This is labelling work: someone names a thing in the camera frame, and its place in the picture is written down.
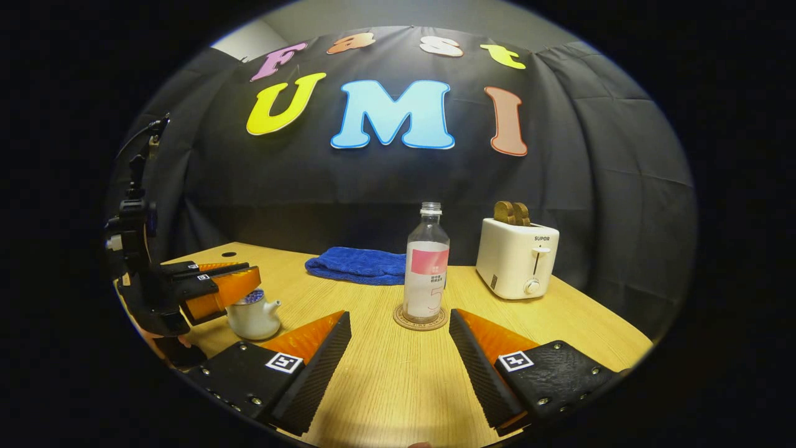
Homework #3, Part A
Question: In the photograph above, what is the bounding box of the blue towel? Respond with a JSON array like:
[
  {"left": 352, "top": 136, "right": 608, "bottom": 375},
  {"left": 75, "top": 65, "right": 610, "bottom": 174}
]
[{"left": 305, "top": 246, "right": 408, "bottom": 286}]

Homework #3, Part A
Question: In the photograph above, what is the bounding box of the white teacup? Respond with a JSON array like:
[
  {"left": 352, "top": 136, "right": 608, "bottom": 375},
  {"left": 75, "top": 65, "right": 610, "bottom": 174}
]
[{"left": 225, "top": 297, "right": 282, "bottom": 341}]

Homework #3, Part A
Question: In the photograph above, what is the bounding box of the white toaster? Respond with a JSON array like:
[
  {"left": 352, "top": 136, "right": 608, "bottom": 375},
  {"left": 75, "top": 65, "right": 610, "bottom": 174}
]
[{"left": 476, "top": 217, "right": 560, "bottom": 301}]

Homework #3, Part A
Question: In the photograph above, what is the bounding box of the clear water bottle pink label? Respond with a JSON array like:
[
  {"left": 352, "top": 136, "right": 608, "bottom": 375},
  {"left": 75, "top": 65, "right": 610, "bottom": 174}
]
[{"left": 402, "top": 202, "right": 450, "bottom": 324}]

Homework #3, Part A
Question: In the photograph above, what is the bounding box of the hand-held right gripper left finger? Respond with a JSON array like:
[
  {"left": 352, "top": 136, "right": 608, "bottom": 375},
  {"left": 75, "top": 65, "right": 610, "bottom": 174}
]
[{"left": 187, "top": 310, "right": 353, "bottom": 437}]

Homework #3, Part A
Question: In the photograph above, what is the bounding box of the round wooden coaster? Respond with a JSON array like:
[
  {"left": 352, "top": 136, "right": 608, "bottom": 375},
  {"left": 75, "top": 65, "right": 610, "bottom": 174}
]
[{"left": 393, "top": 302, "right": 449, "bottom": 332}]

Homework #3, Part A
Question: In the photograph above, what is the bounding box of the black backdrop cloth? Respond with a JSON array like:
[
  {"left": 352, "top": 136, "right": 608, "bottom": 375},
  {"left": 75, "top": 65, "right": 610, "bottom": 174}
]
[{"left": 109, "top": 25, "right": 698, "bottom": 340}]

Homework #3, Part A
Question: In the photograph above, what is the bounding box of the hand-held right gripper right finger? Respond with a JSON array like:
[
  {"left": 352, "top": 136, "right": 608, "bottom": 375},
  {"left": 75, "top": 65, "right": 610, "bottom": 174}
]
[{"left": 448, "top": 308, "right": 632, "bottom": 437}]

